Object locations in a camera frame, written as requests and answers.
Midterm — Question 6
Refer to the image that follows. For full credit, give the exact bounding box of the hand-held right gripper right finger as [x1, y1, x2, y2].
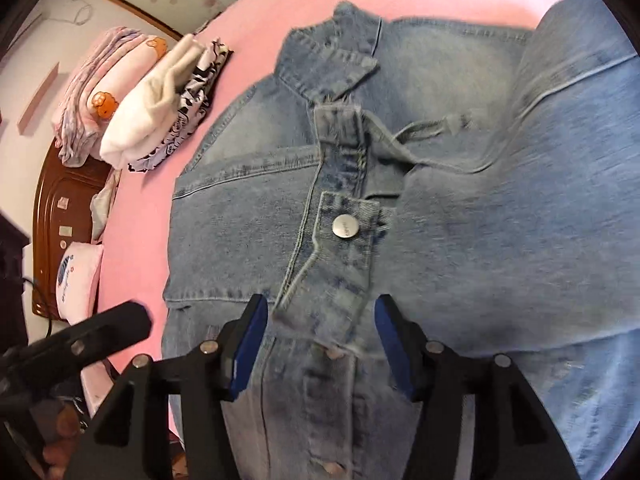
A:
[374, 294, 586, 480]

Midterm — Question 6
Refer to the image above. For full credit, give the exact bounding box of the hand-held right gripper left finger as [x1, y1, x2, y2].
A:
[62, 294, 269, 480]

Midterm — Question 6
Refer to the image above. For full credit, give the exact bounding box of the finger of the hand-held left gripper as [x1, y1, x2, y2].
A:
[27, 301, 153, 377]

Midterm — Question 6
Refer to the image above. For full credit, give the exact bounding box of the blue denim jacket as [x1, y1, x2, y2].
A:
[161, 0, 640, 480]

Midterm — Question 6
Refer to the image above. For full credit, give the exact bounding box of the person's left hand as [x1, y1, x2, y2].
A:
[42, 400, 88, 476]

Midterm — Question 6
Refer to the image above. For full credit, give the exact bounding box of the small pink white pillow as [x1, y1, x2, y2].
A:
[56, 241, 104, 321]

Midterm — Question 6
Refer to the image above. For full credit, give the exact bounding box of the grey folded cloth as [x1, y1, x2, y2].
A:
[90, 167, 123, 243]

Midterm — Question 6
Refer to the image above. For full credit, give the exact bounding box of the pink bed blanket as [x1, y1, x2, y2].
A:
[82, 0, 601, 461]

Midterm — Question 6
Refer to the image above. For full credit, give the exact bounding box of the wooden headboard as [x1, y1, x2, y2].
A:
[31, 142, 113, 318]

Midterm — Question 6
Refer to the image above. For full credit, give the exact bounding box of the white folded sweater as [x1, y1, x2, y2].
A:
[99, 34, 206, 167]

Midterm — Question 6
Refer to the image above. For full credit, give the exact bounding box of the folded pink cartoon quilt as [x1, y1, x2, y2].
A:
[51, 26, 168, 168]

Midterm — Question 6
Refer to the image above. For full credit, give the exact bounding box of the black and white printed garment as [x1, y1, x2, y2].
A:
[126, 37, 235, 173]

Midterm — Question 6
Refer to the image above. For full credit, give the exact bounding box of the pink wall shelf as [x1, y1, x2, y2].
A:
[16, 62, 60, 133]

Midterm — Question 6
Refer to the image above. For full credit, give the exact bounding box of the white wall cable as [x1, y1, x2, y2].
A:
[50, 0, 93, 26]

